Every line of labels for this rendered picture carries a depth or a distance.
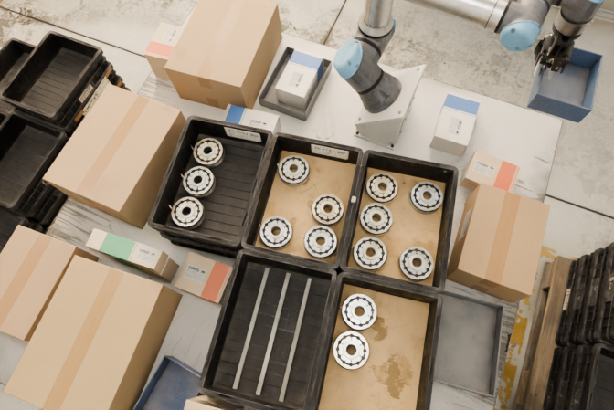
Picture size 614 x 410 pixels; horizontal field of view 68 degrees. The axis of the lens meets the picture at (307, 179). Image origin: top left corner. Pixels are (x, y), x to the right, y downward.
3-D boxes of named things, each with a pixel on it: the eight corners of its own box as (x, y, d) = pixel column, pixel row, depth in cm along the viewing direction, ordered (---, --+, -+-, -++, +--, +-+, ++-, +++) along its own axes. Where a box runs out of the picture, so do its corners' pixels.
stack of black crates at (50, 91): (94, 84, 253) (49, 28, 212) (140, 101, 248) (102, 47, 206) (53, 143, 240) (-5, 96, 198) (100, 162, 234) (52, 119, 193)
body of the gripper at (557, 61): (532, 68, 122) (548, 36, 111) (539, 44, 125) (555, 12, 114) (561, 75, 120) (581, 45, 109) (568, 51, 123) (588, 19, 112)
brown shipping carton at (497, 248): (466, 199, 161) (481, 182, 146) (529, 220, 157) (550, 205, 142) (444, 278, 150) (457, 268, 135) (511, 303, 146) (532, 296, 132)
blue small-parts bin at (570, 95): (540, 55, 139) (550, 39, 133) (590, 69, 137) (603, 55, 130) (526, 107, 132) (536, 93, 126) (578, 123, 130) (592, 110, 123)
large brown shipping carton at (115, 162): (130, 112, 180) (108, 83, 162) (195, 137, 174) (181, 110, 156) (73, 199, 166) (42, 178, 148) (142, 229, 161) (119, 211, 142)
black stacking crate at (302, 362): (246, 257, 144) (239, 248, 134) (336, 278, 141) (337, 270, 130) (207, 389, 130) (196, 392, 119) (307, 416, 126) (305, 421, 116)
